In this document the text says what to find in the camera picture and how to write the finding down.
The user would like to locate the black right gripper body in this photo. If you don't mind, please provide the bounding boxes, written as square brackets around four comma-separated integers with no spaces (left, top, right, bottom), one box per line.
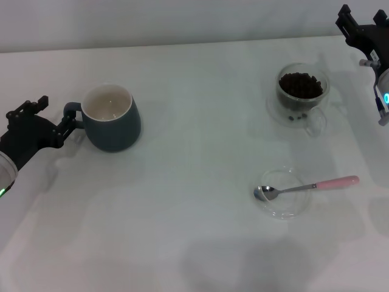
[348,24,389,75]

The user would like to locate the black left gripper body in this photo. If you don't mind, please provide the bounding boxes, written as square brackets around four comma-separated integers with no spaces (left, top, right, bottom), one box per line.
[0,114,64,172]

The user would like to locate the dark teal ceramic mug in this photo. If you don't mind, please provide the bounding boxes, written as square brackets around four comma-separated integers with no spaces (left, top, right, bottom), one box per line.
[63,84,142,153]

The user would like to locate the pink handled metal spoon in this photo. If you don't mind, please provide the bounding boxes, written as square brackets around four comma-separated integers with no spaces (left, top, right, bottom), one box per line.
[253,175,360,202]

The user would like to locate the coffee bean heap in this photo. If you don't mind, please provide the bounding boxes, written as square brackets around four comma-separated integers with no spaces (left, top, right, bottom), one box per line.
[278,72,324,110]

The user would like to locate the clear glass saucer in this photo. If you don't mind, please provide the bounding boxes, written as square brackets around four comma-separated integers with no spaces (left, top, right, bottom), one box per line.
[266,91,328,128]

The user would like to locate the clear glass dish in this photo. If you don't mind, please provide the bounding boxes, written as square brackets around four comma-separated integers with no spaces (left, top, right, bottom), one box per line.
[253,166,312,220]

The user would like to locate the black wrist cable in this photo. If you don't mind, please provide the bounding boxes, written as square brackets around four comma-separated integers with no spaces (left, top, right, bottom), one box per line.
[374,86,386,118]

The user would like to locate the clear glass cup with handle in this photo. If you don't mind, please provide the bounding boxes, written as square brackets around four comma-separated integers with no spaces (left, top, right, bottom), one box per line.
[275,63,331,137]

